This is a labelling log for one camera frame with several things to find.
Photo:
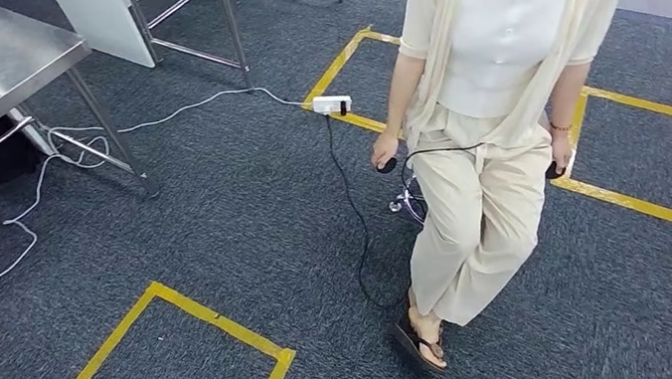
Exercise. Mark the white power strip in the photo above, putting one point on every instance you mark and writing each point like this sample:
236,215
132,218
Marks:
330,105

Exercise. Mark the white partition panel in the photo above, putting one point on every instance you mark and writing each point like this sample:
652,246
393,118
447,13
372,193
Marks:
98,23

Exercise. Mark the stainless steel workbench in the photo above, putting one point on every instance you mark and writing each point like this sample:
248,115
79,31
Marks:
20,35

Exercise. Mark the black handheld controller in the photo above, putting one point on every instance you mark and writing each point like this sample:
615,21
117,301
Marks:
553,171
387,166

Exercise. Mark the chrome chair base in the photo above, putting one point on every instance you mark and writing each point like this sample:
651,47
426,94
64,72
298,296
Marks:
407,200

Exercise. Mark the person's right hand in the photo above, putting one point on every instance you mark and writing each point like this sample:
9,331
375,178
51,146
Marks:
383,149

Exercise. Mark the person's foot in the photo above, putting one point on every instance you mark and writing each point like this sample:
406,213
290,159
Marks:
427,334

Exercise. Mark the person's right forearm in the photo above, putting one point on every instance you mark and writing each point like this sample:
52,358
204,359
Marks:
405,94

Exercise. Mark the person's left forearm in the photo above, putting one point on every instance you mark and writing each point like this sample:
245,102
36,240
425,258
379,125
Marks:
570,96

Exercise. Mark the person's left hand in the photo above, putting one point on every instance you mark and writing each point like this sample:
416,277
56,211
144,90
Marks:
561,147

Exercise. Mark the flat dark sandal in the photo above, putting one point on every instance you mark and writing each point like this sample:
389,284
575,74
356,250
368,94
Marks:
406,340

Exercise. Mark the person's torso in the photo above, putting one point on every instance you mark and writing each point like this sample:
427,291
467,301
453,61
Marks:
500,43

